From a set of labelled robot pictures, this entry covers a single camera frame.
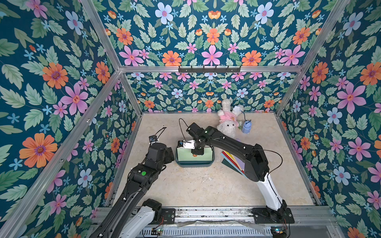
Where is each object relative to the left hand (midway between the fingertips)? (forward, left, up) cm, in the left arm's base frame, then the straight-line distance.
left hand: (167, 150), depth 76 cm
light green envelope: (+4, -8, -14) cm, 16 cm away
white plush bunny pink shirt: (+26, -39, -10) cm, 48 cm away
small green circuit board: (-33, +8, -21) cm, 40 cm away
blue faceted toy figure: (+22, -51, -13) cm, 57 cm away
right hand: (+7, -14, -11) cm, 19 cm away
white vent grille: (-34, -9, -20) cm, 41 cm away
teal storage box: (0, -14, -18) cm, 23 cm away
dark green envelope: (0, -34, -20) cm, 39 cm away
